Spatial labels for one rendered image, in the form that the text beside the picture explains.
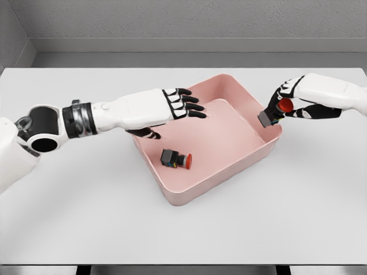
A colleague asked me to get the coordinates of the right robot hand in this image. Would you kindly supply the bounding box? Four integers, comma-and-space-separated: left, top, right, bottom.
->
264, 73, 349, 121

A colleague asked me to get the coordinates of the red button industrial switch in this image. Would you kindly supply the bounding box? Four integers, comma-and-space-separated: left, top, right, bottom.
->
257, 97, 294, 128
160, 148, 193, 170

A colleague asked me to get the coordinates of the pink rectangular basket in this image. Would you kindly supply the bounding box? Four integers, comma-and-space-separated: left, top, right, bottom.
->
132, 73, 283, 206

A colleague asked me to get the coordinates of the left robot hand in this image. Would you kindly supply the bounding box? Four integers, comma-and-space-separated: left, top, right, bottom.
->
116, 88, 208, 140

